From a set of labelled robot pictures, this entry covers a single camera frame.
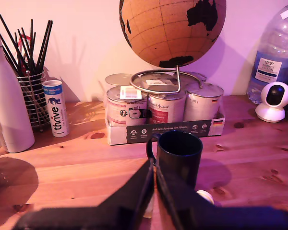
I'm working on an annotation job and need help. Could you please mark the metal globe stand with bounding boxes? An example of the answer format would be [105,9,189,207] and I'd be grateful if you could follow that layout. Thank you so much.
[130,66,204,94]

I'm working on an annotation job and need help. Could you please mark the printed cardboard can tray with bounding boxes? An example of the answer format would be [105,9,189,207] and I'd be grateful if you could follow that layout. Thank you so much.
[107,112,225,146]

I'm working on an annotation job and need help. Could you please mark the white insulated bottle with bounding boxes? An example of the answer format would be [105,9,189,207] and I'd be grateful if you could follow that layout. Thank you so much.
[0,28,36,154]

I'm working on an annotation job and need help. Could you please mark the cork globe with black continents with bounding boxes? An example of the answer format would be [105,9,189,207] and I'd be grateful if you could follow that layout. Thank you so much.
[119,0,227,69]

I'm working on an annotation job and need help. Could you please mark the metal wire basket holder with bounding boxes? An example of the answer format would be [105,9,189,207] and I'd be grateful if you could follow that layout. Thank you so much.
[16,70,51,133]

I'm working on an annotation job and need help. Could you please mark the thrive cat treat tube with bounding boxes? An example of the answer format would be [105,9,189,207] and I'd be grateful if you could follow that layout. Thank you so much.
[42,80,71,138]

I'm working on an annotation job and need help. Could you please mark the thin black stick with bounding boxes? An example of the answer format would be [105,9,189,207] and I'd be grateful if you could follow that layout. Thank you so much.
[29,19,34,67]
[17,29,32,70]
[0,13,28,70]
[39,20,54,71]
[36,20,51,70]

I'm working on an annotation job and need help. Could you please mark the white coffee capsule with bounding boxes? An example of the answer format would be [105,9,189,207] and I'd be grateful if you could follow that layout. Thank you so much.
[196,190,215,205]

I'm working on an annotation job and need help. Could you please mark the black coffee mug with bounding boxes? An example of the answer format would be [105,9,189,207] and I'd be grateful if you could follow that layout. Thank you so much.
[145,130,204,190]

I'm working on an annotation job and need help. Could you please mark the large clear water bottle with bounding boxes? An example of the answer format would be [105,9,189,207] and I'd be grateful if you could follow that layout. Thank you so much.
[246,0,288,105]

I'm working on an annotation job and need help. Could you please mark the small white round camera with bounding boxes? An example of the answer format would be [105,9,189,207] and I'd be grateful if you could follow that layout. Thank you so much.
[255,81,288,124]

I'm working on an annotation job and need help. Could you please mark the pet food can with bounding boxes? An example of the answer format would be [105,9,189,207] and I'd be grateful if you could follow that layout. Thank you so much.
[146,90,187,125]
[106,85,150,127]
[183,82,225,122]
[105,73,135,87]
[180,71,207,85]
[139,72,176,93]

